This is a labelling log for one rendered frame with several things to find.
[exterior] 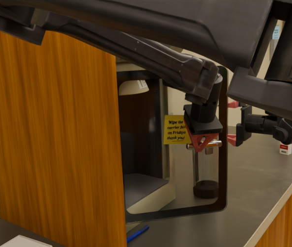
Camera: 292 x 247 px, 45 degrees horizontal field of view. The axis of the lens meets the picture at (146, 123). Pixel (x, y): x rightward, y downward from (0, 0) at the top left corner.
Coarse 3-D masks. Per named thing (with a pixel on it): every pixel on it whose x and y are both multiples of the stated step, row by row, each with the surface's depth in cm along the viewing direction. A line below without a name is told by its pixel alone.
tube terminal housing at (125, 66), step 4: (116, 64) 89; (120, 64) 90; (124, 64) 91; (128, 64) 93; (132, 64) 94; (116, 68) 89; (120, 68) 90; (124, 68) 91; (128, 68) 93; (132, 68) 94; (136, 68) 95; (140, 68) 97; (128, 224) 99; (132, 224) 101; (136, 224) 103; (128, 228) 100
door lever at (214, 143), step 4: (212, 140) 91; (216, 140) 89; (188, 144) 87; (192, 144) 87; (200, 144) 87; (208, 144) 88; (212, 144) 88; (216, 144) 88; (220, 144) 88; (188, 148) 87; (192, 148) 87
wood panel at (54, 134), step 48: (0, 48) 92; (48, 48) 82; (96, 48) 73; (0, 96) 97; (48, 96) 85; (96, 96) 76; (0, 144) 102; (48, 144) 89; (96, 144) 79; (0, 192) 108; (48, 192) 93; (96, 192) 82; (96, 240) 86
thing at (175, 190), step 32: (128, 96) 86; (160, 96) 88; (224, 96) 91; (128, 128) 88; (160, 128) 90; (224, 128) 93; (128, 160) 90; (160, 160) 92; (192, 160) 93; (224, 160) 95; (128, 192) 92; (160, 192) 94; (192, 192) 95; (224, 192) 97
